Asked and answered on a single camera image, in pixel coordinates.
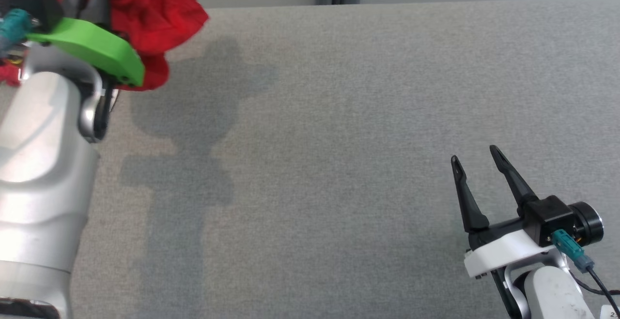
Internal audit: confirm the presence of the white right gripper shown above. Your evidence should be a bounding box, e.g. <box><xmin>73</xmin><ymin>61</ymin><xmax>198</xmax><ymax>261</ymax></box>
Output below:
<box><xmin>450</xmin><ymin>145</ymin><xmax>567</xmax><ymax>281</ymax></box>

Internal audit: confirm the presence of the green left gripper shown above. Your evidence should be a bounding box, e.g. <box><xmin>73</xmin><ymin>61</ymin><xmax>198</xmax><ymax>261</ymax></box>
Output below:
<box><xmin>27</xmin><ymin>0</ymin><xmax>146</xmax><ymax>87</ymax></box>

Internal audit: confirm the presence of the red shorts white waistband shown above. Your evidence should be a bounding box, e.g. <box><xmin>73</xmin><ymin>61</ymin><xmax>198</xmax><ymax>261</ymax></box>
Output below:
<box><xmin>48</xmin><ymin>0</ymin><xmax>210</xmax><ymax>91</ymax></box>

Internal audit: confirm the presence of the teal left camera connector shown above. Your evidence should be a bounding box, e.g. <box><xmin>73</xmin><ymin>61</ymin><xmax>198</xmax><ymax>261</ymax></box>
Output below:
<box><xmin>0</xmin><ymin>8</ymin><xmax>32</xmax><ymax>51</ymax></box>

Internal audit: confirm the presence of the teal camera connector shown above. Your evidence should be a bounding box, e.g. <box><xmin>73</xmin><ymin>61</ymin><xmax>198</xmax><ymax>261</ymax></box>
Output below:
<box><xmin>0</xmin><ymin>8</ymin><xmax>32</xmax><ymax>51</ymax></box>
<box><xmin>551</xmin><ymin>229</ymin><xmax>595</xmax><ymax>272</ymax></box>

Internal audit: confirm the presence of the teal right camera connector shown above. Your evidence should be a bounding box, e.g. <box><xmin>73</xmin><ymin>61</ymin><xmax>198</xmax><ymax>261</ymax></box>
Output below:
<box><xmin>551</xmin><ymin>229</ymin><xmax>595</xmax><ymax>272</ymax></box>

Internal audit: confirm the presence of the black right camera cable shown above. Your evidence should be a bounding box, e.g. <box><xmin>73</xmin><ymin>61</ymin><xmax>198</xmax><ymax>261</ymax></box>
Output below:
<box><xmin>569</xmin><ymin>266</ymin><xmax>620</xmax><ymax>319</ymax></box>

